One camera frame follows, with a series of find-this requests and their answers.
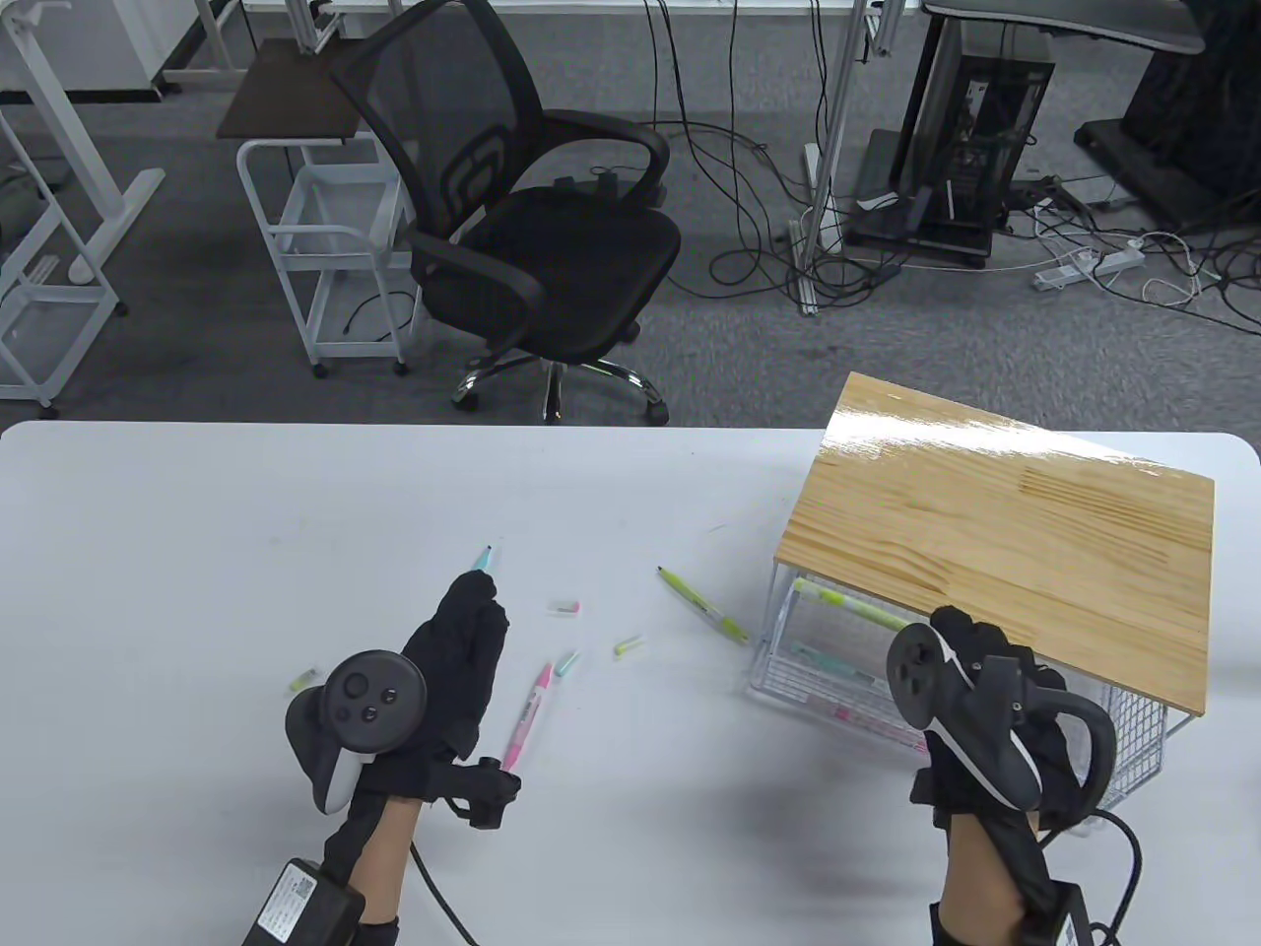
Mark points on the person's right hand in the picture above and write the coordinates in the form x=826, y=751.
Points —
x=941, y=778

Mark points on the person's left hand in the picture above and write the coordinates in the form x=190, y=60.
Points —
x=458, y=670

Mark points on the pink double-ended highlighter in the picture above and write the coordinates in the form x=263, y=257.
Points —
x=867, y=727
x=527, y=714

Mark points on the teal highlighter cap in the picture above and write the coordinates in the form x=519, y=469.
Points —
x=565, y=662

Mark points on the pink highlighter cap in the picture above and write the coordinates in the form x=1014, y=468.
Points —
x=564, y=606

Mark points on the green highlighter cap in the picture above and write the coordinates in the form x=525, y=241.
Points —
x=629, y=646
x=301, y=680

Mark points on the green double-ended highlighter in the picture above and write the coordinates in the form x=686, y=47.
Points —
x=852, y=603
x=701, y=605

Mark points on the person's right forearm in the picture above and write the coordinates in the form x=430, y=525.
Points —
x=975, y=877

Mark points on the person's left forearm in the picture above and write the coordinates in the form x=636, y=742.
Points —
x=384, y=857

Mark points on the grey black hand tracker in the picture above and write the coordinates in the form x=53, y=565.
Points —
x=374, y=700
x=916, y=675

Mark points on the black wrist-worn box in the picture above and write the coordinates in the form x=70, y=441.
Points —
x=1069, y=916
x=300, y=902

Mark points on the black mesh office chair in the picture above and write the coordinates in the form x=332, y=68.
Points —
x=552, y=246

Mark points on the white power strip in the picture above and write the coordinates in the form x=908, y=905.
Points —
x=1084, y=266

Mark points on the white standing desk leg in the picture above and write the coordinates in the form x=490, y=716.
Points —
x=116, y=212

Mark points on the white cart with brown top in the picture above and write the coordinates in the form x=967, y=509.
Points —
x=296, y=94

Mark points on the black computer tower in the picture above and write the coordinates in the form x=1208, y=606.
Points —
x=975, y=128

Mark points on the black stand base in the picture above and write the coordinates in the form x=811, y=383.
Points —
x=1182, y=118

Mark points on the white cabinet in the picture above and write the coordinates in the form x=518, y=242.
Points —
x=118, y=39

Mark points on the grey desk top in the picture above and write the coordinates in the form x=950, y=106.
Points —
x=1084, y=25

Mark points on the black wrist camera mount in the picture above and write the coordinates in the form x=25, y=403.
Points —
x=488, y=793

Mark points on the aluminium frame leg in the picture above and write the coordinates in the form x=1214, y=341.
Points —
x=834, y=128

